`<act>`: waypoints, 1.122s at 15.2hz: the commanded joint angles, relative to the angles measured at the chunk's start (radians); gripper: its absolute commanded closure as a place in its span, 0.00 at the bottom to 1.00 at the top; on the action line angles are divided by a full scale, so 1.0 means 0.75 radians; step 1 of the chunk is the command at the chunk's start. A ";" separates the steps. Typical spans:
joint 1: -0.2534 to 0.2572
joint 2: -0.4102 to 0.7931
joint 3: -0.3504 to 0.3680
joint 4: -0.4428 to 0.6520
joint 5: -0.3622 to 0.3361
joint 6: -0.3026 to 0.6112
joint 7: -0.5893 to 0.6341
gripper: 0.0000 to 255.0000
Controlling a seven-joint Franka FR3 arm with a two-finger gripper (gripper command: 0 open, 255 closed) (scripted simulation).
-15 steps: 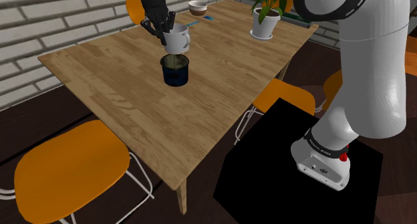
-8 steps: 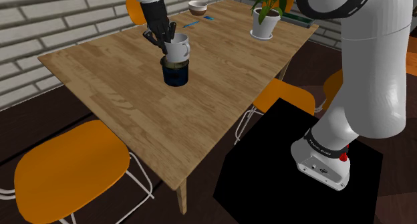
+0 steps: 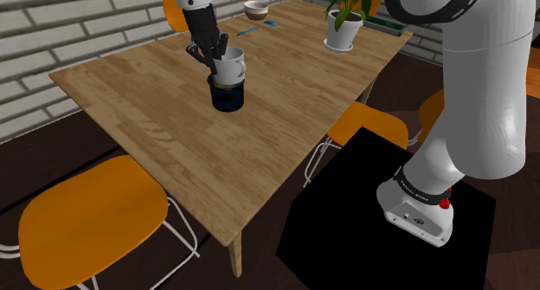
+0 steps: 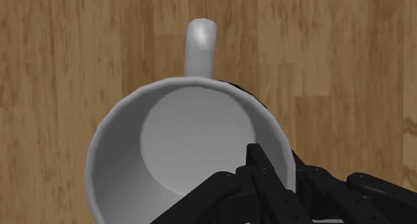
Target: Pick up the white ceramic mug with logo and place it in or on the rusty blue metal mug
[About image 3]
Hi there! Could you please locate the wooden table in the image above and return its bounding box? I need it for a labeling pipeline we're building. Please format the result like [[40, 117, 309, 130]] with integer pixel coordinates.
[[48, 0, 414, 280]]

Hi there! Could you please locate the white mug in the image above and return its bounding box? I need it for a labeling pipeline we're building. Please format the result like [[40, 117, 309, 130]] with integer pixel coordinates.
[[211, 46, 248, 87]]

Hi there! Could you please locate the black robot stand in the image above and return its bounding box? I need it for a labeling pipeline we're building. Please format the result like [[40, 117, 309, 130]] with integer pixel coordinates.
[[275, 126, 497, 290]]

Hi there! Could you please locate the dark blue cup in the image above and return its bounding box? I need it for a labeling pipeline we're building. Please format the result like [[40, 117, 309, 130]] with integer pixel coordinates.
[[208, 74, 247, 113]]

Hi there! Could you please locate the green flat book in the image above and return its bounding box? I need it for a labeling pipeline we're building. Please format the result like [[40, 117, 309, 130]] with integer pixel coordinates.
[[363, 15, 409, 38]]

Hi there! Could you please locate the green plant in white pot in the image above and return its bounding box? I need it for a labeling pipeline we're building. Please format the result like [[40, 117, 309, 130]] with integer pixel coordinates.
[[318, 0, 373, 54]]

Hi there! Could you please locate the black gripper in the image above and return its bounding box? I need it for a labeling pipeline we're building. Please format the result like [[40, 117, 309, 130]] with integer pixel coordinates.
[[181, 3, 229, 76]]

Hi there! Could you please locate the white and brown bowl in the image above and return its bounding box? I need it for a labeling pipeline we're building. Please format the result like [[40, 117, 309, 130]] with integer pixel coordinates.
[[243, 0, 270, 22]]

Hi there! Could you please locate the orange chair with white legs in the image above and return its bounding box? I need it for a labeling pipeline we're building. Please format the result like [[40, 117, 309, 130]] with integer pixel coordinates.
[[0, 154, 201, 290], [339, 0, 382, 18], [407, 88, 447, 147], [302, 100, 410, 190], [161, 0, 190, 34]]

